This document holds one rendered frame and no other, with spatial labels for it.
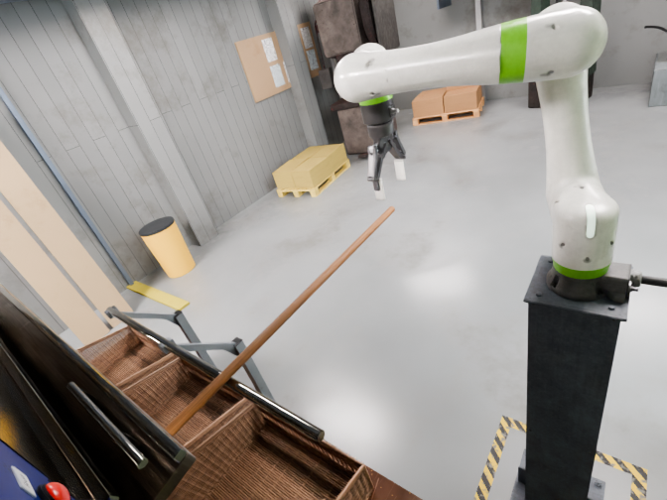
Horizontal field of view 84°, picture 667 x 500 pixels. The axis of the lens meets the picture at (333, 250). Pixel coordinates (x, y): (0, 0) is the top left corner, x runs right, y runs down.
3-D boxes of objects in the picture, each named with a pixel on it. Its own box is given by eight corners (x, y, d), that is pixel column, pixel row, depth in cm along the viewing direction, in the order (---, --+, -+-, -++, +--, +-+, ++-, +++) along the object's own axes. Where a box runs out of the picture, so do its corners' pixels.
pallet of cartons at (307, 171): (318, 166, 628) (311, 144, 608) (355, 166, 580) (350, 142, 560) (274, 196, 559) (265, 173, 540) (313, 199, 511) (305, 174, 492)
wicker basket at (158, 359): (107, 447, 172) (70, 412, 158) (66, 401, 206) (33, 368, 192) (192, 369, 202) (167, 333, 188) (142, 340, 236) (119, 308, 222)
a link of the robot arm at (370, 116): (367, 96, 108) (350, 107, 102) (403, 92, 101) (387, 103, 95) (371, 117, 111) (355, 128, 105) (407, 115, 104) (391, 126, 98)
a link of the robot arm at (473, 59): (497, 77, 83) (499, 20, 77) (498, 90, 75) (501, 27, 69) (346, 98, 97) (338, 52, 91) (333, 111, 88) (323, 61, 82)
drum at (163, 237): (187, 258, 459) (162, 214, 428) (203, 262, 435) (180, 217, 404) (159, 277, 434) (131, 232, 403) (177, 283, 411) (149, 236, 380)
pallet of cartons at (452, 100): (492, 103, 671) (490, 61, 635) (474, 121, 612) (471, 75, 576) (427, 110, 748) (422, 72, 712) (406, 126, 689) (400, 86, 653)
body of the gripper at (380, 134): (383, 125, 100) (389, 158, 105) (398, 115, 105) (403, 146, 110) (360, 127, 104) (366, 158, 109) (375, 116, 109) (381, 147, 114)
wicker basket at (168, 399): (175, 526, 134) (134, 487, 120) (109, 454, 168) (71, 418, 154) (265, 415, 164) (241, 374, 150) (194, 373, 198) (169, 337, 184)
